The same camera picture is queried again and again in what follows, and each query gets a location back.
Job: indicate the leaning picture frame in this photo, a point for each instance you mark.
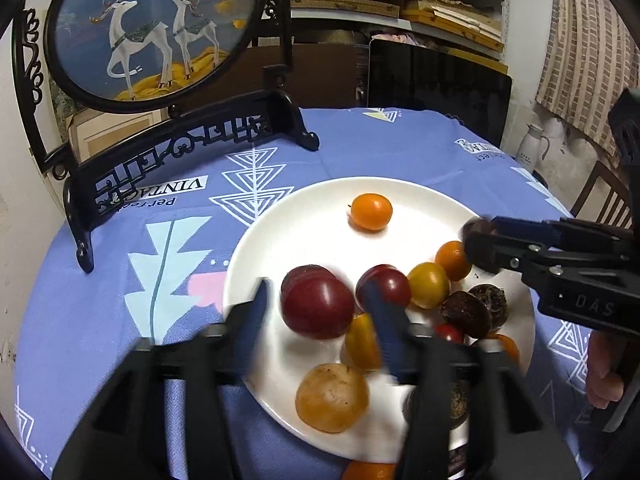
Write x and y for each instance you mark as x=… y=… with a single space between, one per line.
x=110 y=130

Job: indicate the small orange kumquat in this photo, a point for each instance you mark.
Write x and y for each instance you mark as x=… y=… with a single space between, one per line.
x=371 y=212
x=452 y=260

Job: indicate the blue printed tablecloth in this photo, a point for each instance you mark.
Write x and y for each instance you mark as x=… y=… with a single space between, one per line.
x=350 y=150

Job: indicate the pale tan round fruit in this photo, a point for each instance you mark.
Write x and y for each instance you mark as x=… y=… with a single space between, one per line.
x=331 y=397

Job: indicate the stack of patterned boxes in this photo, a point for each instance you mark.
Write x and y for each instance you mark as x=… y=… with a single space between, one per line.
x=62 y=102

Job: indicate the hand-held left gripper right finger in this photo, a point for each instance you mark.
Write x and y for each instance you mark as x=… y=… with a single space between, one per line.
x=385 y=325

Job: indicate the checked woven curtain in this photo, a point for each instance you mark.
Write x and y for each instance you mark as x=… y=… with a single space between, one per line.
x=585 y=45

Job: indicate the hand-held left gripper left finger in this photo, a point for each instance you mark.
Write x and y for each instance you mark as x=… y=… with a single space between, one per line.
x=252 y=315

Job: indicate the deer screen on black stand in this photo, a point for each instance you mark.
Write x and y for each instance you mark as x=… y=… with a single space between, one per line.
x=150 y=25

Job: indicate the white thermos jug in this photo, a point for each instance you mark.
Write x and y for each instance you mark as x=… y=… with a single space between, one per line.
x=532 y=145

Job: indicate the person's right hand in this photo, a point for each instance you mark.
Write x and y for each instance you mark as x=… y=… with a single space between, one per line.
x=600 y=375

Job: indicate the yellow orange plum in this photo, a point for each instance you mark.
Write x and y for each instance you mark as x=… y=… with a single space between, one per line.
x=428 y=285
x=361 y=341

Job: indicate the red plum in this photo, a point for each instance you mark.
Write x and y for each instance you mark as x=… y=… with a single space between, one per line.
x=392 y=282
x=316 y=302

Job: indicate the black flat panel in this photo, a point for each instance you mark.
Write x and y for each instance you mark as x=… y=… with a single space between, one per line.
x=440 y=85

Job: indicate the dark water chestnut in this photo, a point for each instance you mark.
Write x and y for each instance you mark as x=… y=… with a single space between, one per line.
x=474 y=227
x=459 y=402
x=465 y=312
x=494 y=297

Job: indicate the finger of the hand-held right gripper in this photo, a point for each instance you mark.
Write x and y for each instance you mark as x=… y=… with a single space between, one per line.
x=525 y=230
x=500 y=255

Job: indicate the white oval plate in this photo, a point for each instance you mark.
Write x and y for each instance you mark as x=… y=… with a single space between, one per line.
x=310 y=220

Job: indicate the brown cardboard box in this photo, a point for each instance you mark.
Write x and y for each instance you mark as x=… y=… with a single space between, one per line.
x=325 y=70

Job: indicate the slatted wooden chair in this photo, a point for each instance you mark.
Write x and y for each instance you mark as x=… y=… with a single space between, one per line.
x=600 y=195

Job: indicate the small red cherry tomato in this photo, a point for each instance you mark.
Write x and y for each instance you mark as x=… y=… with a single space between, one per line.
x=448 y=332

